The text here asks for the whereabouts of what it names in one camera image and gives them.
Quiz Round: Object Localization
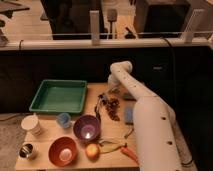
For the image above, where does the green plastic tray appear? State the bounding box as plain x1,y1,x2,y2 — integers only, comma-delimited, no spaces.
29,79,87,115

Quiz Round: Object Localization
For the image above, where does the bunch of dark grapes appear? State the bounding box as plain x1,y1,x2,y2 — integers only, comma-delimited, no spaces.
105,98,120,121

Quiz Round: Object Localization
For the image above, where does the red bowl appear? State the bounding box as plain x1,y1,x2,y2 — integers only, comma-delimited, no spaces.
48,137,78,167

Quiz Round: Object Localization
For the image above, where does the purple bowl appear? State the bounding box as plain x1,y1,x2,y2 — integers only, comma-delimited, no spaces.
73,115,101,142

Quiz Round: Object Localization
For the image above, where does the white paper cup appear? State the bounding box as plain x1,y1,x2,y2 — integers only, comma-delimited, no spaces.
21,115,41,136

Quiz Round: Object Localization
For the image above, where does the small metal cup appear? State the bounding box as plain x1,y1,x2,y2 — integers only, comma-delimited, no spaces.
19,144,37,159

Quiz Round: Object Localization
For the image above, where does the metal spoon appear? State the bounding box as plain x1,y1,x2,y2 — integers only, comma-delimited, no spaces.
124,127,134,139

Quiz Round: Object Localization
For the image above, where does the small blue cup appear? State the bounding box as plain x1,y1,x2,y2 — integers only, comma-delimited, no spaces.
56,113,71,129

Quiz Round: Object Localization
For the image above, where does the orange carrot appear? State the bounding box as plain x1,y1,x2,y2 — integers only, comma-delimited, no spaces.
120,147,139,164

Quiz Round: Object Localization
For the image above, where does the apple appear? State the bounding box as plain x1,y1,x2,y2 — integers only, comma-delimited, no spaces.
85,144,100,160

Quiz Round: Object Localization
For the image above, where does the blue sponge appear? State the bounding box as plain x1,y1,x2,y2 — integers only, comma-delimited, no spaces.
124,107,133,124

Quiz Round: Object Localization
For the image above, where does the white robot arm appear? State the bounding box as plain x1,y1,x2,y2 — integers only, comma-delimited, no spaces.
108,61,182,171

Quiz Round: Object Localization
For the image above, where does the dark grey block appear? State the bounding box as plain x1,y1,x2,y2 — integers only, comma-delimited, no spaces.
123,93,135,101

